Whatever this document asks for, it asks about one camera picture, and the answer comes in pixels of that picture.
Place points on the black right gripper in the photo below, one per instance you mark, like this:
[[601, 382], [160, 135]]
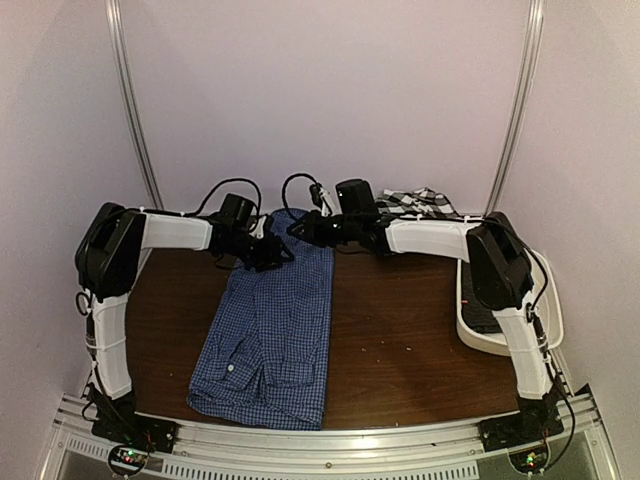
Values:
[[314, 229]]

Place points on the black white plaid folded shirt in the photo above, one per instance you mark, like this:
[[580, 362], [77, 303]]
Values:
[[423, 202]]

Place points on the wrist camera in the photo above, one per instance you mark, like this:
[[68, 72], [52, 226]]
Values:
[[240, 213], [322, 199]]

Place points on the blue checked long sleeve shirt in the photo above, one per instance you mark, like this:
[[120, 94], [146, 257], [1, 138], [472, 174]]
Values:
[[265, 359]]

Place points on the right aluminium frame post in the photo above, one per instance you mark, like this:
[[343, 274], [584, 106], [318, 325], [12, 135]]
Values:
[[528, 64]]

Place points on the aluminium frame post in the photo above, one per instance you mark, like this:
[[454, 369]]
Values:
[[123, 71], [528, 64]]

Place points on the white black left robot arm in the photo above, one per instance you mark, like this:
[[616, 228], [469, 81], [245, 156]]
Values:
[[107, 263]]

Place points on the circuit board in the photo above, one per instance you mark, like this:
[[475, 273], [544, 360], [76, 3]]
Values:
[[126, 461], [529, 461]]

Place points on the dark striped folded shirt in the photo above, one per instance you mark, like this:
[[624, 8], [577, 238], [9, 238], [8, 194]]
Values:
[[475, 316]]

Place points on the white plastic bin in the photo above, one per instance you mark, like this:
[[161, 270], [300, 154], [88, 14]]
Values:
[[548, 310]]

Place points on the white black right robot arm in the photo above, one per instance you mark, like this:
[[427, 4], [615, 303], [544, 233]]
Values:
[[502, 271]]

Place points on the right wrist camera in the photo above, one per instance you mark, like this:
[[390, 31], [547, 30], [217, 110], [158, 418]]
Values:
[[322, 199]]

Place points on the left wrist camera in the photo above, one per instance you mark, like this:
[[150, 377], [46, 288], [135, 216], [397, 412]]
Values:
[[240, 213]]

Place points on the left circuit board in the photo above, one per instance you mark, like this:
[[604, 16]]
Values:
[[126, 461]]

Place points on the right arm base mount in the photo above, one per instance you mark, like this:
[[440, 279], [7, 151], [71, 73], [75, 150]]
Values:
[[514, 430]]

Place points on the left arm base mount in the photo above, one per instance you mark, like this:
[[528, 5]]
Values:
[[142, 433]]

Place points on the right circuit board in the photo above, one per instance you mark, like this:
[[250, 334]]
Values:
[[529, 461]]

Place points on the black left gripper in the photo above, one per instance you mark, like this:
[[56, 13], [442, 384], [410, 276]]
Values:
[[270, 256]]

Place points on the left aluminium frame post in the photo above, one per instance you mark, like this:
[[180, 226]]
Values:
[[123, 71]]

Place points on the aluminium front rail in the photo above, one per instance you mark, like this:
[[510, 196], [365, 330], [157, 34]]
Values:
[[447, 450]]

